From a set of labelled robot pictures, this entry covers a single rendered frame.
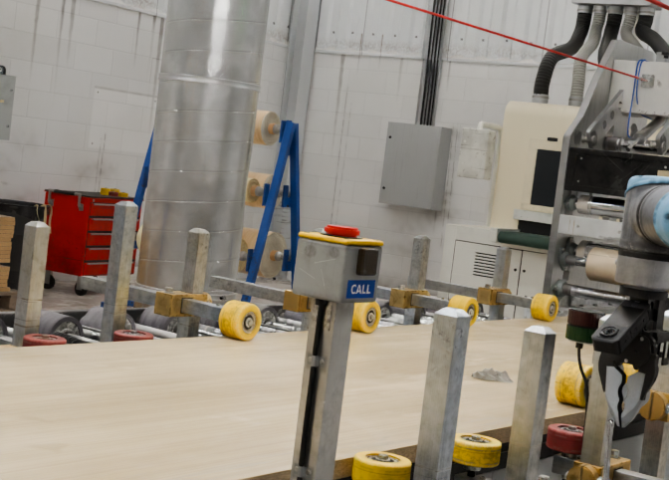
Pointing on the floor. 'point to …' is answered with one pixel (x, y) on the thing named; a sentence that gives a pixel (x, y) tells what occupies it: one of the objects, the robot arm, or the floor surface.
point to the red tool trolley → (81, 234)
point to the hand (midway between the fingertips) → (620, 419)
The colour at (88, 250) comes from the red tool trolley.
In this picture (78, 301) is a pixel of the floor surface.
